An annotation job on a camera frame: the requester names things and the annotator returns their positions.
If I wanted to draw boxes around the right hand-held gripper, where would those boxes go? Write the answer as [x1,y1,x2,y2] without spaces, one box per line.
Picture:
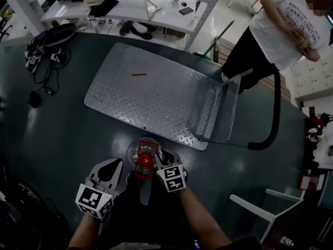
[155,149,188,194]

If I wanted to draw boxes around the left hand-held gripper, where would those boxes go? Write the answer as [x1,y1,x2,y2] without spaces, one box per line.
[75,158,123,222]

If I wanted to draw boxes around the clear jar with red lid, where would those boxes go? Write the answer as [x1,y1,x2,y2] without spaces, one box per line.
[126,136,164,180]

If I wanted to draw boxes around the metal platform cart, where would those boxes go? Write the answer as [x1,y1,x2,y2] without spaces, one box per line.
[83,42,282,151]

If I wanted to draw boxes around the person's right forearm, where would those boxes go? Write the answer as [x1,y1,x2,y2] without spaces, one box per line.
[179,187,233,250]

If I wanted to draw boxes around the person's left forearm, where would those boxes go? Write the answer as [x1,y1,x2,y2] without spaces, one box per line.
[68,214,101,250]

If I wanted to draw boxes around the person's clothed body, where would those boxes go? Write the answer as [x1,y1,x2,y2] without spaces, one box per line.
[100,176,263,250]

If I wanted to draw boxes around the small black object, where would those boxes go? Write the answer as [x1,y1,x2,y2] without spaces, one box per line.
[27,90,43,109]

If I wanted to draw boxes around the black shoe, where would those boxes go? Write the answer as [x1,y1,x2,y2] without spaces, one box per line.
[119,20,133,36]
[130,22,157,41]

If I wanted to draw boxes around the grey pole mop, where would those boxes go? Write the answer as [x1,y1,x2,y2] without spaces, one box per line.
[194,19,235,60]

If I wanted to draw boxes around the black round stand base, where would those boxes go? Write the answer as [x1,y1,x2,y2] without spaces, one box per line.
[43,23,77,48]

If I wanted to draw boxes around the red white box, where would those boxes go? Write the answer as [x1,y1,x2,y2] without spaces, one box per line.
[298,174,326,191]

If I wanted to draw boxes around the black phone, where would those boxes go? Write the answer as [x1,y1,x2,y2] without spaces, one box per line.
[178,6,195,16]

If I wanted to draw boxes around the wooden clothes hanger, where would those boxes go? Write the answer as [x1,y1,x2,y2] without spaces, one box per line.
[144,0,162,21]

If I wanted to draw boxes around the red black device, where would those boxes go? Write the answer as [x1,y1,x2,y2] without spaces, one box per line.
[305,112,332,143]

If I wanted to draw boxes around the white shelf rack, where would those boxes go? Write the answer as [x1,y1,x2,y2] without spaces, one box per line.
[0,0,231,52]

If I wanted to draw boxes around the black cloth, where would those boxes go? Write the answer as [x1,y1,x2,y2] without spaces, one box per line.
[89,0,120,18]

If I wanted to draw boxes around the white locker cabinet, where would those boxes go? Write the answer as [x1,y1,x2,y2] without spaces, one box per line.
[290,44,333,108]

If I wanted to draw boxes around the white metal frame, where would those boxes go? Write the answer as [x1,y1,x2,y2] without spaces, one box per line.
[228,188,305,244]

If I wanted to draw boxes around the black cable tangle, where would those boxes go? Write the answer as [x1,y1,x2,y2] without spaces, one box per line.
[25,44,72,93]

